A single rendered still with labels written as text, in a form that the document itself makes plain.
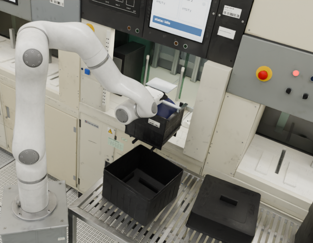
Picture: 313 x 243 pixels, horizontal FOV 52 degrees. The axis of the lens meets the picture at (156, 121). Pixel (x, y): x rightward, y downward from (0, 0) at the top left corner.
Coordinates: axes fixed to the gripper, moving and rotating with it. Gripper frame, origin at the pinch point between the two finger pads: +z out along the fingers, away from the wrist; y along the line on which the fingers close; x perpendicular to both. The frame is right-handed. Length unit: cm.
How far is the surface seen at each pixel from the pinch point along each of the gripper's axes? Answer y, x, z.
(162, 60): -50, -32, 104
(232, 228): 55, -39, -20
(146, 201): 19, -33, -35
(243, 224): 58, -38, -15
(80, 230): -38, -125, -8
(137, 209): 15, -41, -35
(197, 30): 6.0, 26.8, 15.3
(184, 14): -1.8, 32.0, 15.2
